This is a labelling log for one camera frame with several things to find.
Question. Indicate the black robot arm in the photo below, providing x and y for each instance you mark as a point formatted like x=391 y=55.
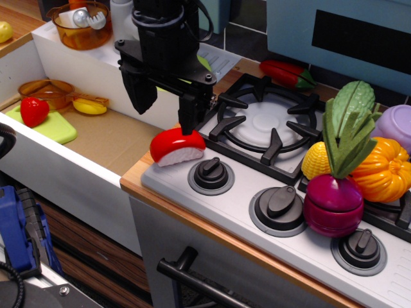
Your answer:
x=167 y=13

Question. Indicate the white toy faucet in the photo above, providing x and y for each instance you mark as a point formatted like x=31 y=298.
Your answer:
x=121 y=15

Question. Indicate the red and white toy sushi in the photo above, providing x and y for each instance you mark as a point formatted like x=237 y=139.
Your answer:
x=172 y=147

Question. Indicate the lavender plastic bowl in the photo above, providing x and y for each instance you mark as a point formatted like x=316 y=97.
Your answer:
x=394 y=124

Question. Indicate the purple toy beet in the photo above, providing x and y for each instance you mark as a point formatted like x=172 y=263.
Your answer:
x=333 y=207

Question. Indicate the green toy cutting board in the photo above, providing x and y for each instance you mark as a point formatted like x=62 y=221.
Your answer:
x=54 y=127

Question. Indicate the silver toy spoon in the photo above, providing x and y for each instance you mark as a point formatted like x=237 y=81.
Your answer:
x=80 y=17

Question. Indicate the yellow toy potato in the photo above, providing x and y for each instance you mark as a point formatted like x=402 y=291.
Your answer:
x=6 y=31

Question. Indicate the yellow toy corn cob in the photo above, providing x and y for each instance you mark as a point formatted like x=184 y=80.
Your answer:
x=316 y=161

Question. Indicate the orange transparent container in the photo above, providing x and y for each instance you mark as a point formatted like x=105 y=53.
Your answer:
x=76 y=38

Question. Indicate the red toy chili pepper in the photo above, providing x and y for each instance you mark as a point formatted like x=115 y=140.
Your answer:
x=288 y=75

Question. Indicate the green toy corn husk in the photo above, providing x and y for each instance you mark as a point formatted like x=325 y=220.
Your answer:
x=348 y=122

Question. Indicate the white toy sink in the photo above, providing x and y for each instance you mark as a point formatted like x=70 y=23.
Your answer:
x=83 y=176

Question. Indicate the black left stove knob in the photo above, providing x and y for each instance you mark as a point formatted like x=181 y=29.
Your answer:
x=211 y=177

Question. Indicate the black stove burner grate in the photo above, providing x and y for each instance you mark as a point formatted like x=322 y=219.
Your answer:
x=264 y=126

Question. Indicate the red toy strawberry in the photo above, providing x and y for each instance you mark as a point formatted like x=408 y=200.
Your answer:
x=33 y=111

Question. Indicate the black stove knob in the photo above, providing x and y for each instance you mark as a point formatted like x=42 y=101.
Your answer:
x=211 y=177
x=278 y=211
x=360 y=253

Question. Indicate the black middle stove knob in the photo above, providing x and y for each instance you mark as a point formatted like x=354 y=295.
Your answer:
x=278 y=211

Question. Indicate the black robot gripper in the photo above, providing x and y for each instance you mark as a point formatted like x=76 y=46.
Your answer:
x=166 y=57

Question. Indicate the orange transparent measuring cup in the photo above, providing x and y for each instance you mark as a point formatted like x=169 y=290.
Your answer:
x=58 y=94

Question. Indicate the orange toy pumpkin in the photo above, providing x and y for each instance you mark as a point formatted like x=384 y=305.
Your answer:
x=384 y=176

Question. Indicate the white toy fork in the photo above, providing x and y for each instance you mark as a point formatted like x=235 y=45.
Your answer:
x=97 y=22

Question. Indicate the black oven door handle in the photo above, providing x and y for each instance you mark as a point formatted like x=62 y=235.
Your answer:
x=179 y=271

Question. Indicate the black right stove knob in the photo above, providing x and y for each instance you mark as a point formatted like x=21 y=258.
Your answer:
x=360 y=253

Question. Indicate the light blue toy microwave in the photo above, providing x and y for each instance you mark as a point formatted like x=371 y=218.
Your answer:
x=366 y=40

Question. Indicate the grey toy stove top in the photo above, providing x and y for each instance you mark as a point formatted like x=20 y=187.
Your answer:
x=254 y=267

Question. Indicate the blue clamp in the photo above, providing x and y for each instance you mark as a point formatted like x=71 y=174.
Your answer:
x=25 y=233

